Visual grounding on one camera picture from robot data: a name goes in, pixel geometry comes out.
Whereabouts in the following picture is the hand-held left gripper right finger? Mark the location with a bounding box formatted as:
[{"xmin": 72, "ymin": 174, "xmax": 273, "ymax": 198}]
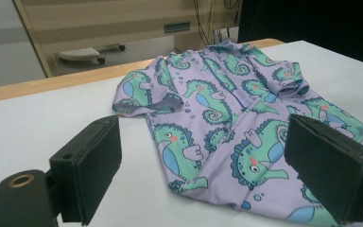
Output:
[{"xmin": 284, "ymin": 113, "xmax": 363, "ymax": 226}]

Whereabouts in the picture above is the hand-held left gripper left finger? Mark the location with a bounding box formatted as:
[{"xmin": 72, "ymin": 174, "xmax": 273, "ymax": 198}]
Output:
[{"xmin": 48, "ymin": 114, "xmax": 123, "ymax": 227}]

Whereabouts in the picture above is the purple seahorse print garment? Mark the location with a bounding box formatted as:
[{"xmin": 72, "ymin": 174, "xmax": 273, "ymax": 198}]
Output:
[{"xmin": 111, "ymin": 39, "xmax": 363, "ymax": 227}]

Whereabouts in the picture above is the white table cover sheet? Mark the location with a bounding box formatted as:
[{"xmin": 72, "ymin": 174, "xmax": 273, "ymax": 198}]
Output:
[{"xmin": 0, "ymin": 40, "xmax": 363, "ymax": 227}]

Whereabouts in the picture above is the grey chair base with casters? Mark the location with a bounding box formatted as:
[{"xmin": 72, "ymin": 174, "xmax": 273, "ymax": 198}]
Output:
[{"xmin": 54, "ymin": 43, "xmax": 128, "ymax": 66}]

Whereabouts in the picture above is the dark curtain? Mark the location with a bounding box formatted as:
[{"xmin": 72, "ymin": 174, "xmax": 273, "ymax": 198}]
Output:
[{"xmin": 237, "ymin": 0, "xmax": 363, "ymax": 69}]

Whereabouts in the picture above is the beige drawer cabinet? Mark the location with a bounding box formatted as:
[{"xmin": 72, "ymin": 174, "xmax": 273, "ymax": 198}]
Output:
[{"xmin": 12, "ymin": 0, "xmax": 244, "ymax": 79}]

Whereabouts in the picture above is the white cabinet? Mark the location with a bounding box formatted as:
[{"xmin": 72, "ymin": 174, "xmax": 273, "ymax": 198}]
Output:
[{"xmin": 0, "ymin": 0, "xmax": 49, "ymax": 90}]

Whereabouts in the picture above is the grey rectangular desk plate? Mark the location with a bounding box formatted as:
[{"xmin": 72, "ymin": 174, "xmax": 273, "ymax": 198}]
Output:
[{"xmin": 163, "ymin": 21, "xmax": 192, "ymax": 34}]

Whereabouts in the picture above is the bundle of hanging cables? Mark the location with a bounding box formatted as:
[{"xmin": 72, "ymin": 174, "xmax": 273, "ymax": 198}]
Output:
[{"xmin": 192, "ymin": 0, "xmax": 244, "ymax": 47}]

